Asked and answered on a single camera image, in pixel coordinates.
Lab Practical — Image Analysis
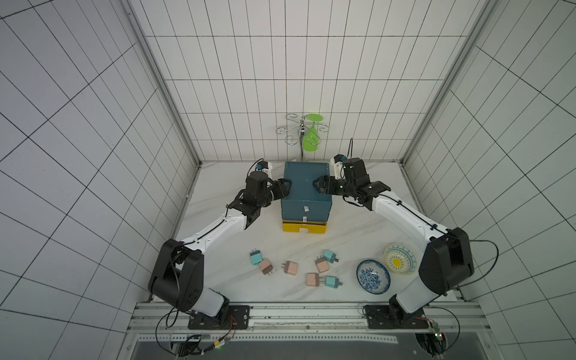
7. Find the yellow bottom drawer box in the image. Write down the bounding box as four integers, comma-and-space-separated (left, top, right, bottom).
282, 220, 327, 234

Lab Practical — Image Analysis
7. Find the blue white patterned bowl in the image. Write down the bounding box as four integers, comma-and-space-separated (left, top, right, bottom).
356, 259, 391, 295

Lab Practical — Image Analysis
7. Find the silver glass holder stand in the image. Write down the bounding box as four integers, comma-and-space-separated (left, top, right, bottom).
275, 113, 329, 162

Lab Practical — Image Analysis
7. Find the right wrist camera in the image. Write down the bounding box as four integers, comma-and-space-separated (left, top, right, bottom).
330, 154, 347, 179

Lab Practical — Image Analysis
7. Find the teal plug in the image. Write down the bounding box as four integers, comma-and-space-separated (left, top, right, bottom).
250, 250, 263, 266
322, 250, 339, 263
324, 276, 343, 289

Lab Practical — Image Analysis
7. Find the teal drawer cabinet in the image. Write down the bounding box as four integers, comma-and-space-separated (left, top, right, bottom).
280, 161, 332, 223

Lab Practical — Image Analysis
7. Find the aluminium mounting rail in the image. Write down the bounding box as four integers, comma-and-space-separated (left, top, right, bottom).
127, 302, 491, 346

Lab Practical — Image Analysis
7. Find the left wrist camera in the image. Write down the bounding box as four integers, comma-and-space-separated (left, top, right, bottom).
254, 160, 273, 178

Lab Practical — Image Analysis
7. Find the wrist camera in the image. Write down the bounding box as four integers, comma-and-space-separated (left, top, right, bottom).
330, 154, 347, 179
254, 160, 273, 178

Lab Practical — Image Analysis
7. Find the pink brown plug left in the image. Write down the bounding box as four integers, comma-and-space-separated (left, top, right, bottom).
258, 259, 273, 275

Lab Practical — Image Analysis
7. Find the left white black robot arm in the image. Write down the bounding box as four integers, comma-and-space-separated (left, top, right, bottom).
148, 170, 292, 326

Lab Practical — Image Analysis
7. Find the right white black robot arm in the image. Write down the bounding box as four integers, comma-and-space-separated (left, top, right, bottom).
313, 154, 474, 327

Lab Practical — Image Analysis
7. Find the yellow patterned bowl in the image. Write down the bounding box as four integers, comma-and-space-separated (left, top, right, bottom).
384, 243, 418, 275

